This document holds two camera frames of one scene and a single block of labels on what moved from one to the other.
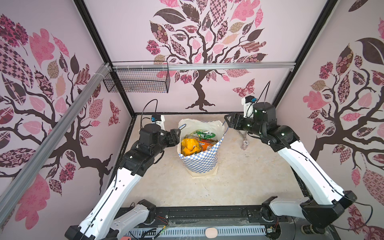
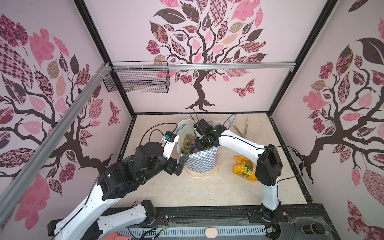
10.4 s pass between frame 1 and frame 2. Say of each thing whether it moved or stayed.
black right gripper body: moved
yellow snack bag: moved
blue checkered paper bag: stayed
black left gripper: moved
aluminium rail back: stayed
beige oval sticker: stayed
